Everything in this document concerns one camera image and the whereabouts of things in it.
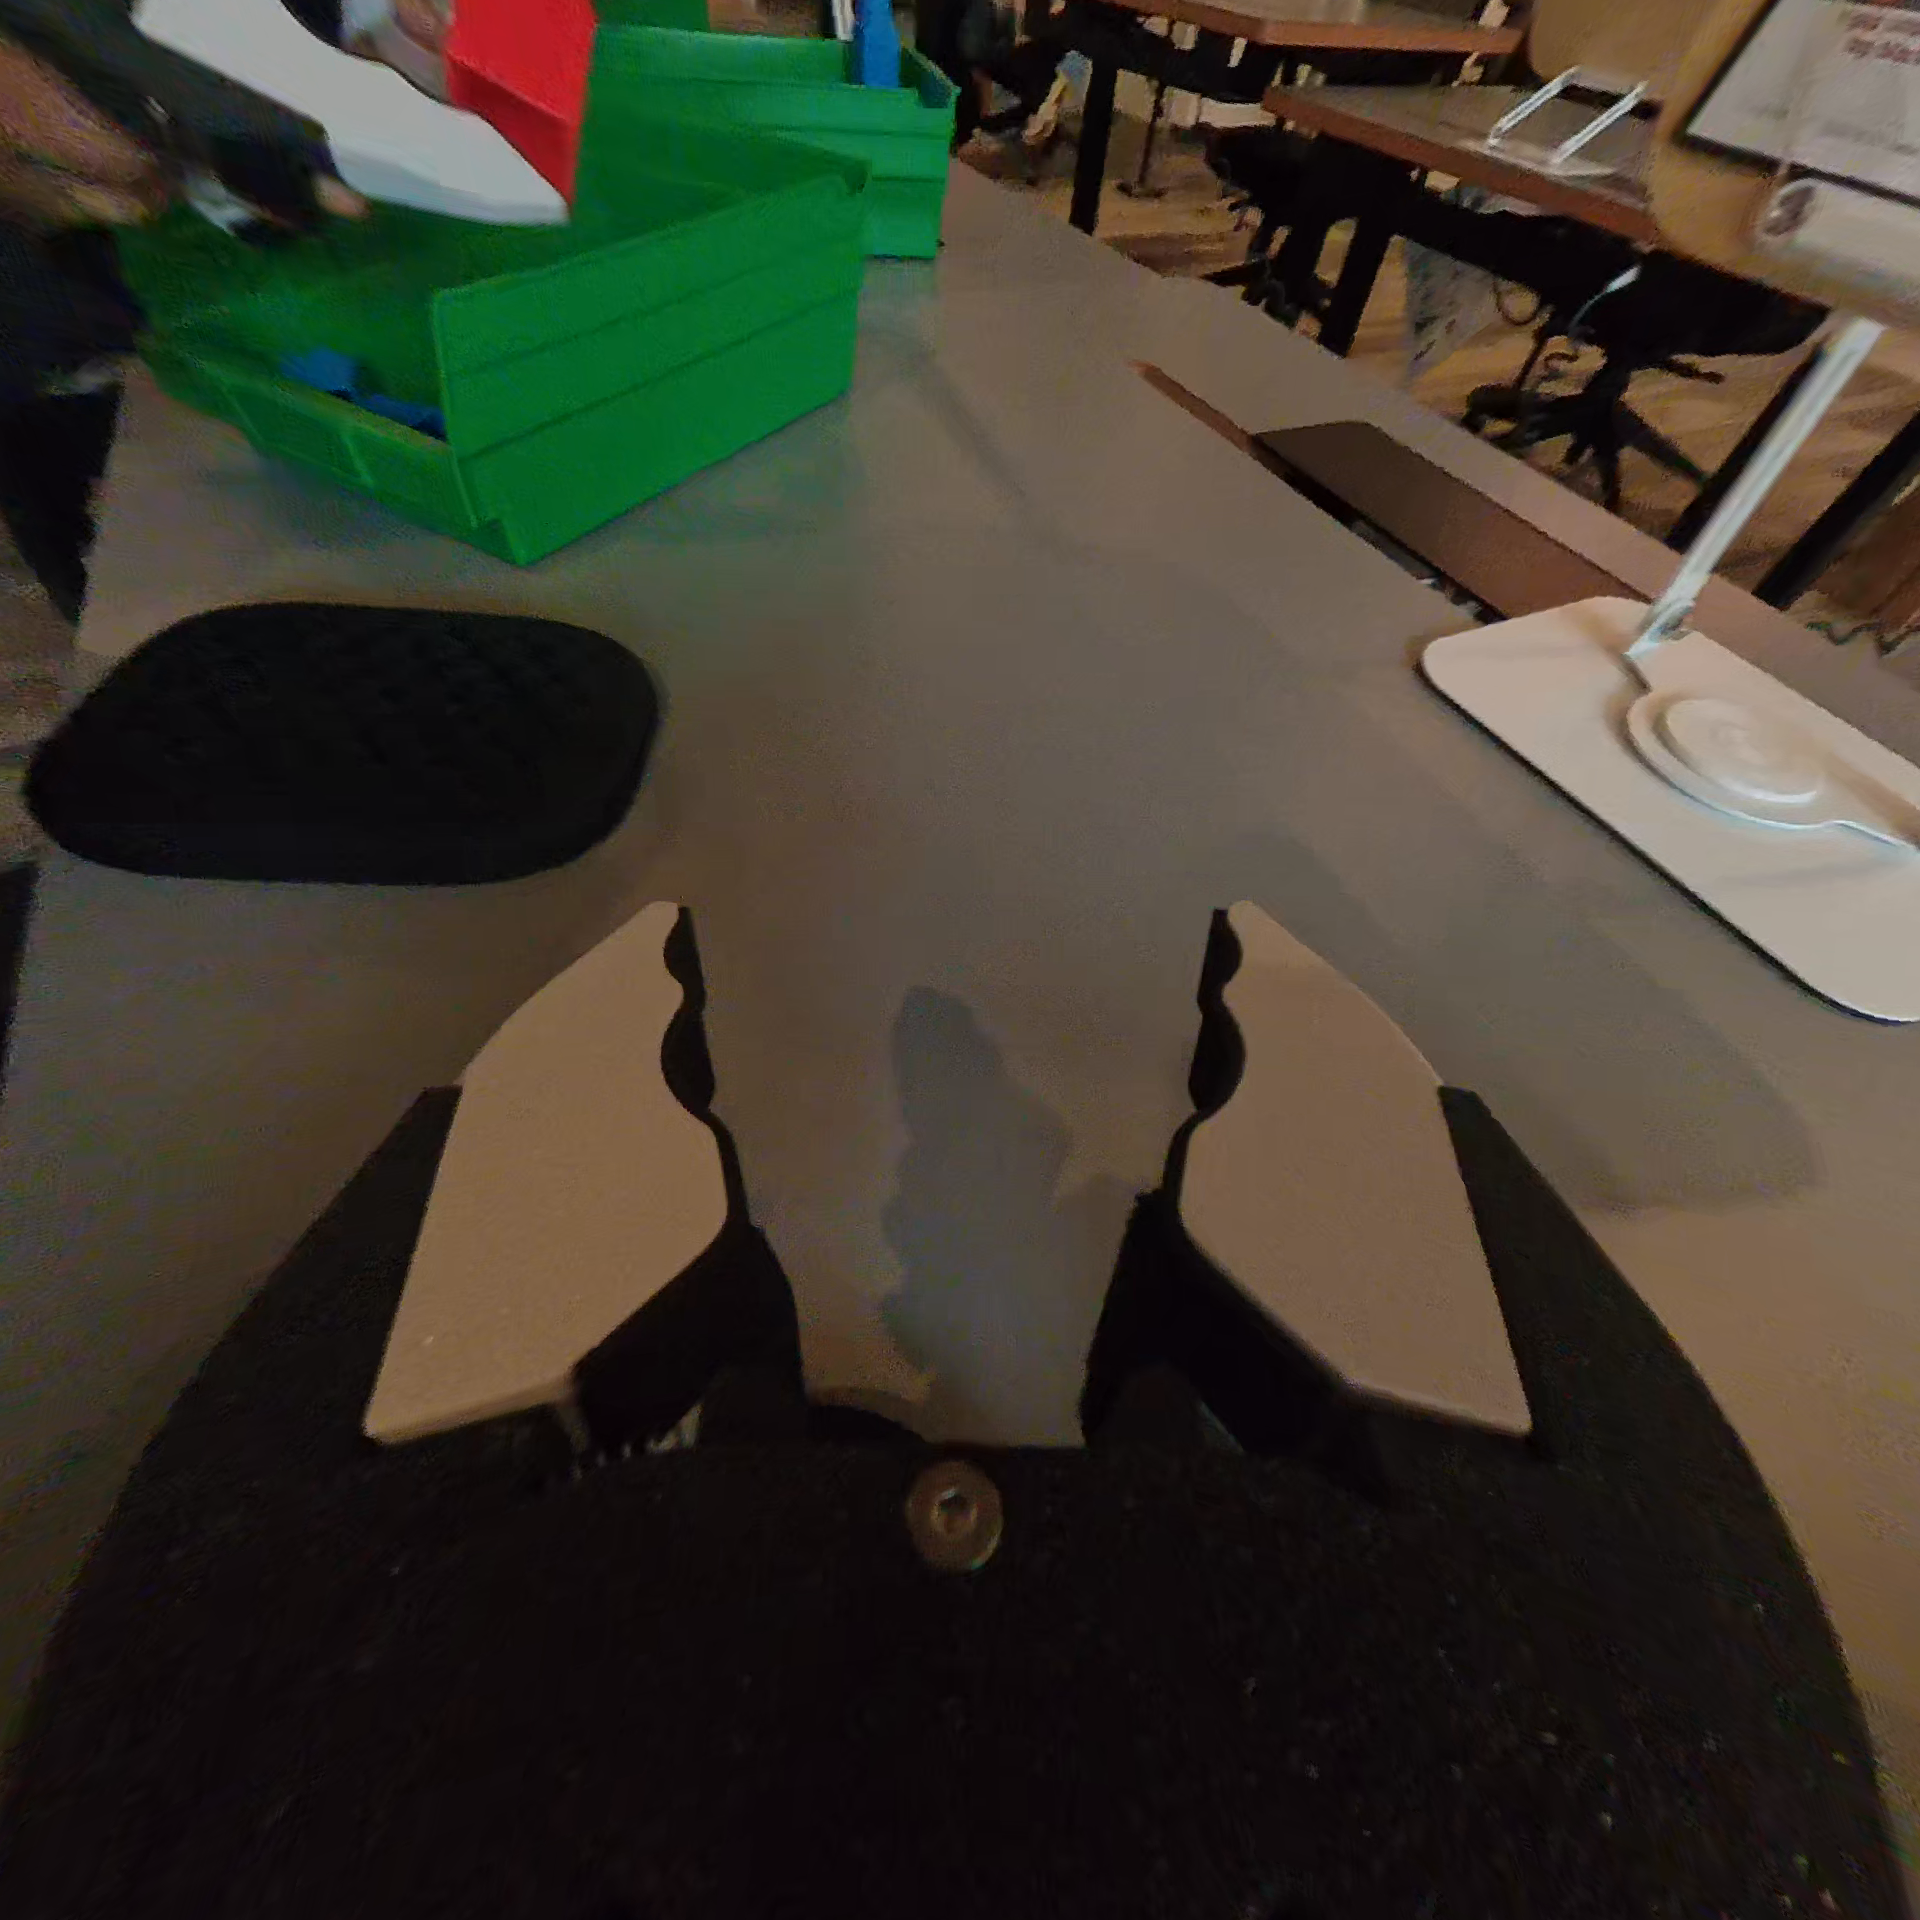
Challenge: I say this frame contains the black office chair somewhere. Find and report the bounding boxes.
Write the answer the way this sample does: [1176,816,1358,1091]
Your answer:
[1461,240,1824,505]

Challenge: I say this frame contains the person's left forearm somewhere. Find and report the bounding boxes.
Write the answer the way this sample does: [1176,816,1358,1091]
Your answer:
[0,210,144,392]

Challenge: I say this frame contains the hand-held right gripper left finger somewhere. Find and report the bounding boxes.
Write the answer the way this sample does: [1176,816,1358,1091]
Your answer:
[364,901,753,1445]

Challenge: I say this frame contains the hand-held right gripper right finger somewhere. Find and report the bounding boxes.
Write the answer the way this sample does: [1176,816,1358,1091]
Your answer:
[1167,901,1535,1441]

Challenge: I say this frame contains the table cable slot cover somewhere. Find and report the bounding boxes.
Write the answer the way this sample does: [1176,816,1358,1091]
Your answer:
[1133,360,1668,624]

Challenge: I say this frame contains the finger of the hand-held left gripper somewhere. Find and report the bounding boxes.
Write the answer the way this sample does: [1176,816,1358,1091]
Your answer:
[136,0,575,229]
[338,0,452,89]

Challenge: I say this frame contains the red mega block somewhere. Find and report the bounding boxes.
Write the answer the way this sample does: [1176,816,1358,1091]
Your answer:
[445,0,600,202]

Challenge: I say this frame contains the instruction sign board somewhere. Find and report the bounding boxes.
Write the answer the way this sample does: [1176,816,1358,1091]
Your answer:
[1658,0,1920,287]

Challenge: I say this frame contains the black honeycomb mat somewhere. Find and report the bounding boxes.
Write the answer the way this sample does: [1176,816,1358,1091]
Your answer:
[22,600,662,887]

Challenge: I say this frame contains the green plastic bin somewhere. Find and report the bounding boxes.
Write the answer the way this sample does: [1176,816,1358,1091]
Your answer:
[118,151,871,569]
[589,21,963,260]

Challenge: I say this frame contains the pile of plastic blocks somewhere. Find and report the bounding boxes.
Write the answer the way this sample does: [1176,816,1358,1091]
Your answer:
[277,348,452,439]

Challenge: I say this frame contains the clear acrylic stand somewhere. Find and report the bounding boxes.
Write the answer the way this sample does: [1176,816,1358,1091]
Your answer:
[1485,68,1659,165]

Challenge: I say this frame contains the tan board panel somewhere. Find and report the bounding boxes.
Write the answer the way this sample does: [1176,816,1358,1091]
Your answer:
[1530,0,1705,84]

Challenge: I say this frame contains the person's left hand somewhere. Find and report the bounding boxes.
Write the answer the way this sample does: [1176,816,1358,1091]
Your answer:
[0,44,176,229]

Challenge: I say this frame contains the wooden top office desk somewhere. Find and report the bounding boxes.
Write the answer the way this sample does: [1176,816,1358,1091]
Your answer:
[1262,82,1920,601]
[1035,0,1528,240]

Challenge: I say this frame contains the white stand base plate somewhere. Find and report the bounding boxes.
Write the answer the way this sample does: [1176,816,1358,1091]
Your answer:
[1417,316,1920,1022]

